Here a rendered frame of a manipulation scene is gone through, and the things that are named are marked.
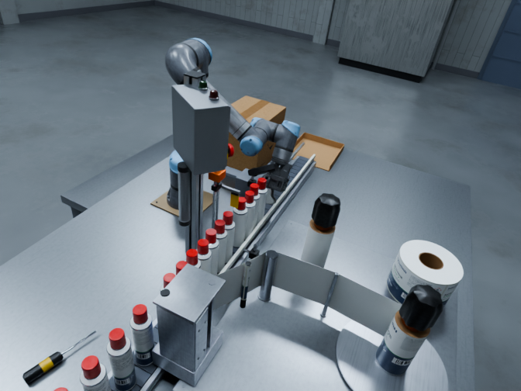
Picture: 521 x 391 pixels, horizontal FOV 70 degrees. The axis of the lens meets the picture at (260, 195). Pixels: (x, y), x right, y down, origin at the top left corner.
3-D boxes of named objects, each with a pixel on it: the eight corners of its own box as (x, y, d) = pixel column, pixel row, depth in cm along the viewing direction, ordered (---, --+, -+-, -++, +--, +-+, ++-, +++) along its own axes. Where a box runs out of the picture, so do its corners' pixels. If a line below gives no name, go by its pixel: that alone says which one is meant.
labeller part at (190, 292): (194, 324, 79) (194, 322, 78) (152, 303, 82) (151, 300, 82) (225, 282, 89) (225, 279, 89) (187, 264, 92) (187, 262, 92)
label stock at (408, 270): (377, 270, 135) (389, 240, 127) (426, 268, 139) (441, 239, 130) (402, 316, 119) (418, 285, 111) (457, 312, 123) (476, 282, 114)
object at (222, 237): (219, 275, 124) (222, 230, 113) (206, 270, 126) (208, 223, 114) (227, 266, 128) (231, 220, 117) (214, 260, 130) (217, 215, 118)
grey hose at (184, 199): (186, 227, 113) (185, 169, 101) (176, 223, 114) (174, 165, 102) (192, 221, 116) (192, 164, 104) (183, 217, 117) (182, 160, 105)
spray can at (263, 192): (260, 227, 147) (267, 185, 136) (248, 223, 148) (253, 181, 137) (264, 219, 151) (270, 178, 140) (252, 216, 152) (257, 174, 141)
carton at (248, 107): (255, 176, 184) (261, 126, 168) (214, 161, 191) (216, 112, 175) (279, 152, 206) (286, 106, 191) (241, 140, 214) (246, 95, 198)
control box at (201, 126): (194, 176, 99) (194, 108, 88) (172, 147, 110) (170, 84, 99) (228, 169, 103) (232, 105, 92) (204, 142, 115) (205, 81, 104)
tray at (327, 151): (329, 171, 199) (330, 164, 197) (284, 157, 207) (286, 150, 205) (343, 150, 222) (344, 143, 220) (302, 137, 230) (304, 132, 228)
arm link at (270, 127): (246, 122, 140) (273, 131, 138) (256, 112, 149) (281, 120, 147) (243, 141, 145) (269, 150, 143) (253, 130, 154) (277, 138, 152)
